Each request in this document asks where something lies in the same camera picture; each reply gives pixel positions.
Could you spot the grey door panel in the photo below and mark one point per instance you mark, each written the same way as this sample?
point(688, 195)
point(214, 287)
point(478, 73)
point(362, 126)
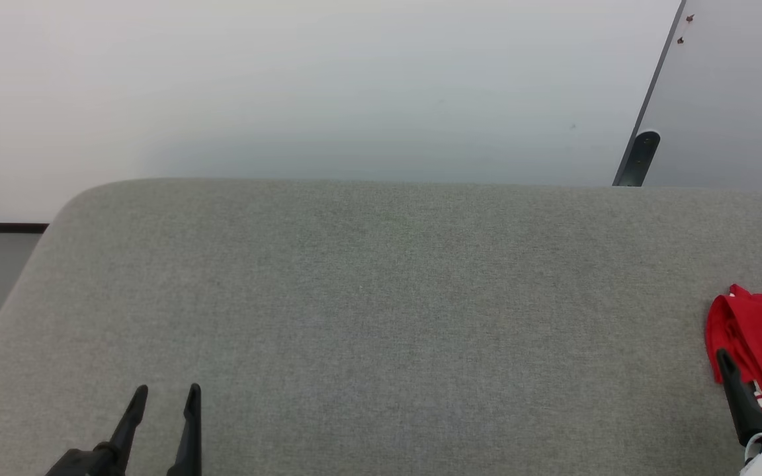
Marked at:
point(738, 99)

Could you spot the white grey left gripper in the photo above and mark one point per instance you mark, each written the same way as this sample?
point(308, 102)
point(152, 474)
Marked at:
point(86, 463)

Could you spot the red white basketball jersey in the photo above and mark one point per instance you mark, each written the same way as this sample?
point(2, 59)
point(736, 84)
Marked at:
point(751, 324)

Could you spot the dark grey metal door bracket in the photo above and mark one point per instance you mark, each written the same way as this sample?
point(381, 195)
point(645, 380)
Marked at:
point(639, 158)

